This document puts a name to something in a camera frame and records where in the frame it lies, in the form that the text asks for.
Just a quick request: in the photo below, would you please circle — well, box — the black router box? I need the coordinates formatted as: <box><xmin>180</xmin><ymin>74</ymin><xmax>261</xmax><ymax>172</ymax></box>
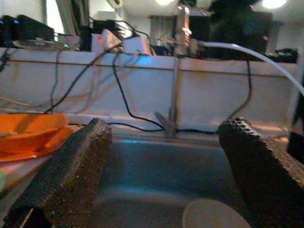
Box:
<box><xmin>0</xmin><ymin>14</ymin><xmax>55</xmax><ymax>48</ymax></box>

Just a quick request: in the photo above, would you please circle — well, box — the white bowl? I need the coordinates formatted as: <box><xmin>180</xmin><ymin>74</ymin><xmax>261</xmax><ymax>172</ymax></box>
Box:
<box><xmin>182</xmin><ymin>199</ymin><xmax>252</xmax><ymax>228</ymax></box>

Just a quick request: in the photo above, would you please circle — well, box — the stainless steel sink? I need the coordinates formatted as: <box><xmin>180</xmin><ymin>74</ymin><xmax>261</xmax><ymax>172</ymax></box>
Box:
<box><xmin>90</xmin><ymin>133</ymin><xmax>252</xmax><ymax>228</ymax></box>

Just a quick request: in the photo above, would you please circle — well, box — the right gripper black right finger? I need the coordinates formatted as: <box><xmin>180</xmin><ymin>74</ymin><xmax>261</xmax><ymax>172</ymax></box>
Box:
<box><xmin>218</xmin><ymin>116</ymin><xmax>304</xmax><ymax>228</ymax></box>

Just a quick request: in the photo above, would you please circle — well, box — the grey metal faucet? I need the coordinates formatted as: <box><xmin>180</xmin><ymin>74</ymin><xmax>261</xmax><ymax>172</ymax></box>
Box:
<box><xmin>154</xmin><ymin>4</ymin><xmax>193</xmax><ymax>139</ymax></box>

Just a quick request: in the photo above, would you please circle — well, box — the orange plastic bowl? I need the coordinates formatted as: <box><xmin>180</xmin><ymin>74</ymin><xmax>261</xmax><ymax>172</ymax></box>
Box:
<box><xmin>0</xmin><ymin>113</ymin><xmax>75</xmax><ymax>162</ymax></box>

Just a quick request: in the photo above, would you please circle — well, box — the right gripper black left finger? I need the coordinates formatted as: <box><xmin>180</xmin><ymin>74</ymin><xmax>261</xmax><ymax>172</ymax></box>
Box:
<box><xmin>2</xmin><ymin>118</ymin><xmax>113</xmax><ymax>228</ymax></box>

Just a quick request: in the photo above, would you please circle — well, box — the black cable behind sink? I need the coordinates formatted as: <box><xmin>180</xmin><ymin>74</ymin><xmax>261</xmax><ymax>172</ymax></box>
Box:
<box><xmin>111</xmin><ymin>54</ymin><xmax>252</xmax><ymax>133</ymax></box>

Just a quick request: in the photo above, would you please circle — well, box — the white water hose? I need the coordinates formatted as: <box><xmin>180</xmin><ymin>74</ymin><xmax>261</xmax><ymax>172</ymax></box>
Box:
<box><xmin>199</xmin><ymin>41</ymin><xmax>304</xmax><ymax>95</ymax></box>

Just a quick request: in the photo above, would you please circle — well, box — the round ceiling lamp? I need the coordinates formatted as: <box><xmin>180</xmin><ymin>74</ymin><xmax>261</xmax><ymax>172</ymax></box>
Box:
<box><xmin>261</xmin><ymin>0</ymin><xmax>288</xmax><ymax>9</ymax></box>

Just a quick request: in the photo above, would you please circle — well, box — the white adapter with red light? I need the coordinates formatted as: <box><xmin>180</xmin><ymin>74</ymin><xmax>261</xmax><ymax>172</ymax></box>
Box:
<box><xmin>91</xmin><ymin>28</ymin><xmax>124</xmax><ymax>53</ymax></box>

